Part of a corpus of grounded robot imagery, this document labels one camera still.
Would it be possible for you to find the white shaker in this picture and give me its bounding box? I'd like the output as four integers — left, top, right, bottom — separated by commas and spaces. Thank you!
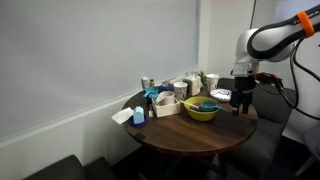
140, 76, 151, 91

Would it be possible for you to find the dark blue saucer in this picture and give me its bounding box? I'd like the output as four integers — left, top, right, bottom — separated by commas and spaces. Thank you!
128, 114, 148, 128

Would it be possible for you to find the blue patterned plate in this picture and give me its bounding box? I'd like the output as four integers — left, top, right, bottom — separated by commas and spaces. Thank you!
209, 88, 233, 103

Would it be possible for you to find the black cushioned seat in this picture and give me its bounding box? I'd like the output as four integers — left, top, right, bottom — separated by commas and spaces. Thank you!
22, 154, 118, 180

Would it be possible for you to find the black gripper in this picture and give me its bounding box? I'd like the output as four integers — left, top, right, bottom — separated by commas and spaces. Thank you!
231, 75, 257, 118

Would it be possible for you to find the grey chair with white leg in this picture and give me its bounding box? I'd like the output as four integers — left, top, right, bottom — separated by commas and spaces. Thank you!
294, 124, 320, 177

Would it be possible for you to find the yellow bowl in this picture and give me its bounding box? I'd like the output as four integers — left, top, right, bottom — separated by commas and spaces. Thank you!
183, 96, 221, 122

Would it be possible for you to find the dark blue bowl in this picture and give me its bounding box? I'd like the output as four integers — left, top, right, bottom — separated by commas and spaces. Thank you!
159, 83, 175, 94

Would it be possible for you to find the cream wooden box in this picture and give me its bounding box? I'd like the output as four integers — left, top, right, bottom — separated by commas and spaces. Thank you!
150, 95, 182, 119

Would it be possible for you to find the white cup with handle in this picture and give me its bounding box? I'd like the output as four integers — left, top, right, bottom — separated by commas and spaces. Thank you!
155, 90, 176, 107

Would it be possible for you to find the white paper napkin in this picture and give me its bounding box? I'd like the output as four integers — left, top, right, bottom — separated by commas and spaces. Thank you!
110, 106, 135, 126

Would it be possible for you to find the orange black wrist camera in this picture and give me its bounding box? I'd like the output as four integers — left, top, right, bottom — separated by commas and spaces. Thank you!
254, 71, 283, 88

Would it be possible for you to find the small green plant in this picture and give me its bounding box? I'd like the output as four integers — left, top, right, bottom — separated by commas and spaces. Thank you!
198, 70, 208, 88

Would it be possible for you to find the teal scoop spoon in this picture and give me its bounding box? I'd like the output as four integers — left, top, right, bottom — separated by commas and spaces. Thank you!
198, 101, 232, 113

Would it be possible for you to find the orange strap on arm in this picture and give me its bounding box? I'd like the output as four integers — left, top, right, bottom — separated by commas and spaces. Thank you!
295, 10, 316, 39

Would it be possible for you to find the patterned paper cup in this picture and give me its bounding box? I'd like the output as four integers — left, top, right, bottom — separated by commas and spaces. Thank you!
205, 73, 221, 93
172, 81, 189, 102

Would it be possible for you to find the round dark wooden table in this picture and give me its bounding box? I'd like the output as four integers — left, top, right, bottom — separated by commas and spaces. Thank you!
121, 87, 260, 158

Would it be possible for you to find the thin black cable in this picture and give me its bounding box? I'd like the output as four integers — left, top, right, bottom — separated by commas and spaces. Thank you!
292, 46, 320, 74

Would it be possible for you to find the small blue cup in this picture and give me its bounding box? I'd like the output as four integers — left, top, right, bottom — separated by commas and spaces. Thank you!
132, 106, 146, 125

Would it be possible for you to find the white roller blind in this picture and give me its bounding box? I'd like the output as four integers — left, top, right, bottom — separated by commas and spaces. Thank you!
0, 0, 201, 143

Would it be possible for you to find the glass jar with grains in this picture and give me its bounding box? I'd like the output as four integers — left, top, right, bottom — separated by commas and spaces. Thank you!
183, 71, 202, 97

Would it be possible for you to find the dark grey armchair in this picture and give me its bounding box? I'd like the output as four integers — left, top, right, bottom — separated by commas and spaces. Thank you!
215, 77, 298, 179

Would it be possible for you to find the wooden spoon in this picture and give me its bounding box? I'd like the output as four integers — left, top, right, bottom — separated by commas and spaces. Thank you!
179, 99, 202, 111

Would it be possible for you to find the thick black cable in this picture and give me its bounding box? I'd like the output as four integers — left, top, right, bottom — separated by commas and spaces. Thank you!
256, 37, 320, 122

